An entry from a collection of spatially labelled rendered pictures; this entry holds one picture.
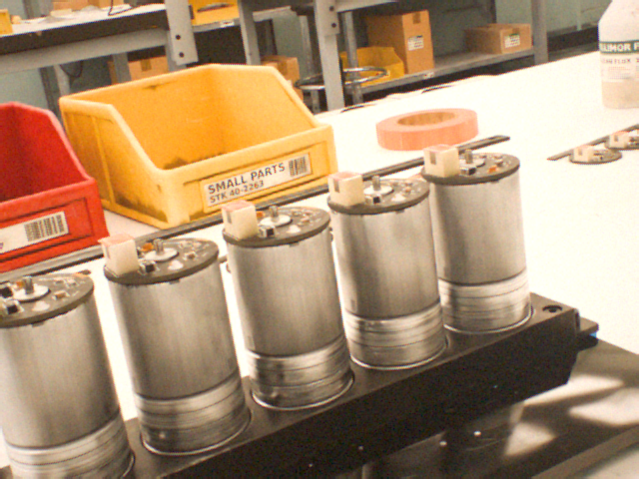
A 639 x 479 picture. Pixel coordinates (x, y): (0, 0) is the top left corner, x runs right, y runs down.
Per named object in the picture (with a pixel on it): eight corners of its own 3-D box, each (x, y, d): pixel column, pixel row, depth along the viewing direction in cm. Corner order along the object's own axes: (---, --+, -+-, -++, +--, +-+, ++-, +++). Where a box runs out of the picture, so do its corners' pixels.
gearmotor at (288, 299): (375, 417, 22) (347, 215, 21) (286, 455, 21) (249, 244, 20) (325, 382, 24) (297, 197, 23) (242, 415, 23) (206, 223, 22)
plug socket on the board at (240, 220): (270, 231, 21) (265, 202, 20) (236, 240, 20) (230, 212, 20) (255, 224, 21) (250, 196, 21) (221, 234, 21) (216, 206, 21)
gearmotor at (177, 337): (273, 460, 21) (234, 248, 19) (172, 503, 20) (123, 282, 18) (229, 420, 23) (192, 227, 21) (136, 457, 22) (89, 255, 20)
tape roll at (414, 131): (467, 121, 58) (466, 102, 58) (488, 141, 52) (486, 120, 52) (373, 135, 58) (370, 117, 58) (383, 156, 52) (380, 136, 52)
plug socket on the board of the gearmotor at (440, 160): (468, 171, 23) (466, 145, 23) (440, 180, 23) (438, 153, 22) (449, 167, 24) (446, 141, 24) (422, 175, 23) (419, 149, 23)
